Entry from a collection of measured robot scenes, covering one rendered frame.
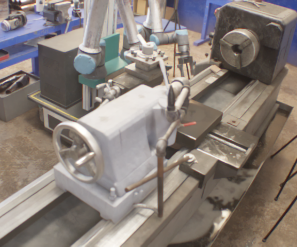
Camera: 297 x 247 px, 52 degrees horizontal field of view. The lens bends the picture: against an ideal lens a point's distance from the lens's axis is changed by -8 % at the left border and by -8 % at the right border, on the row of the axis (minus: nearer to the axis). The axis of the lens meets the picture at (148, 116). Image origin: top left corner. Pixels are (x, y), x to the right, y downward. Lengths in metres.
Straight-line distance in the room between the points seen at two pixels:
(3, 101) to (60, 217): 1.99
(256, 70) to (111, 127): 1.56
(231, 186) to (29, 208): 1.28
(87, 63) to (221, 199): 1.19
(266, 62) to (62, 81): 1.59
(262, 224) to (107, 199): 1.58
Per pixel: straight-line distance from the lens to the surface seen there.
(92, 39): 2.10
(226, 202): 1.97
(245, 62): 2.21
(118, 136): 1.08
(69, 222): 1.34
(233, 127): 1.73
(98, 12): 2.04
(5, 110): 3.23
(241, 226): 2.42
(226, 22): 2.42
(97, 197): 1.15
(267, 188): 2.80
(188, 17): 6.34
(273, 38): 2.28
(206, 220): 1.84
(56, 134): 1.10
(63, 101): 2.77
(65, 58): 2.58
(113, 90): 1.59
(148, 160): 1.23
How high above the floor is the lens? 1.77
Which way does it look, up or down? 32 degrees down
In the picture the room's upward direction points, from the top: 6 degrees clockwise
